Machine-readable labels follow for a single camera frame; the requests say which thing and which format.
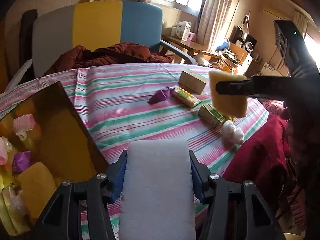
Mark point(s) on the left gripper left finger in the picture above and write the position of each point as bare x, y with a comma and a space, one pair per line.
61, 218

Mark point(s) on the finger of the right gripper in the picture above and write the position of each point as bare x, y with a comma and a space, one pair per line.
234, 87

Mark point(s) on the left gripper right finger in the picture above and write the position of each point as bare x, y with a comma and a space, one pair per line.
235, 210

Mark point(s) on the yellow sponge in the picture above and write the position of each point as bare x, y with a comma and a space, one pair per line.
232, 105
37, 185

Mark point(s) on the green yellow small box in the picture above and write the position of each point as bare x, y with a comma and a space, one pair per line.
211, 115

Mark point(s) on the white plastic bag ball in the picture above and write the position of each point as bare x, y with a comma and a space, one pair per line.
231, 134

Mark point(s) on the beige cardboard box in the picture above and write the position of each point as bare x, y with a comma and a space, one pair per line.
192, 81

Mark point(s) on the white foam block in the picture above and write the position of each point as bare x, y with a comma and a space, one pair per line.
157, 200

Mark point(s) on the purple wrapper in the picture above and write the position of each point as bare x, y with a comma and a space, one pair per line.
161, 95

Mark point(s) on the pink hair roller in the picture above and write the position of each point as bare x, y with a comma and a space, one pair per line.
5, 147
22, 125

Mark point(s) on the weidan cracker packet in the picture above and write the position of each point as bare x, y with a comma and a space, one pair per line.
16, 208
185, 97

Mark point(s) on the yellow knitted cloth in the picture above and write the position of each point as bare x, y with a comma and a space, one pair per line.
229, 118

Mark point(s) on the red blanket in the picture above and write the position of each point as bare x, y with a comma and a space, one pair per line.
266, 158

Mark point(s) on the wooden desk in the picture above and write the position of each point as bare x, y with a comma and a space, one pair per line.
217, 60

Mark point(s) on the yellow storage box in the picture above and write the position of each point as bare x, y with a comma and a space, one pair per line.
59, 140

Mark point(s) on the white carton on desk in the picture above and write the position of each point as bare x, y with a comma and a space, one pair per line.
183, 30

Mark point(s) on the striped bed sheet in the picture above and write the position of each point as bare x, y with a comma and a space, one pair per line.
113, 103

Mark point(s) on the dark red jacket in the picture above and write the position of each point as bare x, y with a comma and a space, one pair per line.
121, 53

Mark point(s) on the grey yellow blue chair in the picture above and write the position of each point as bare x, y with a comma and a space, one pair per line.
93, 25

